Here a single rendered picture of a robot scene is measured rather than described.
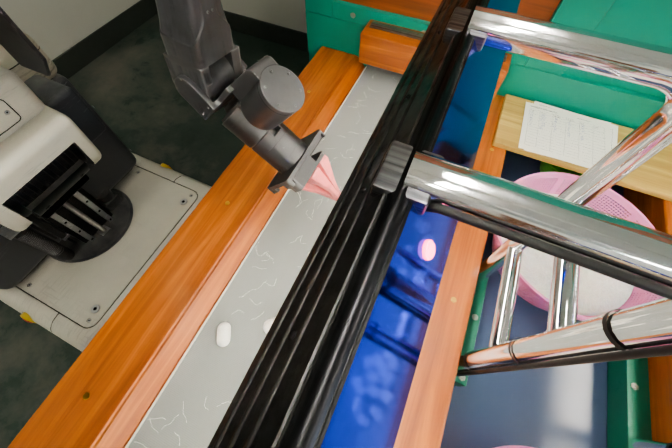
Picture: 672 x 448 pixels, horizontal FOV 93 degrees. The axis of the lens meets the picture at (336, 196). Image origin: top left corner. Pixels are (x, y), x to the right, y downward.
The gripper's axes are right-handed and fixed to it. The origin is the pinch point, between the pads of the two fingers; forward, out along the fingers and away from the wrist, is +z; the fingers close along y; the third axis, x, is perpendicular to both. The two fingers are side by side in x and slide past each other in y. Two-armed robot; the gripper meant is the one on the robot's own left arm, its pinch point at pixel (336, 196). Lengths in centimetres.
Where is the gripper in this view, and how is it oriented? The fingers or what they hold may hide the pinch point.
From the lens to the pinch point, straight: 50.3
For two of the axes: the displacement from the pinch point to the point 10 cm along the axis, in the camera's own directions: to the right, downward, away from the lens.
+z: 6.9, 6.0, 4.0
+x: -5.9, 1.5, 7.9
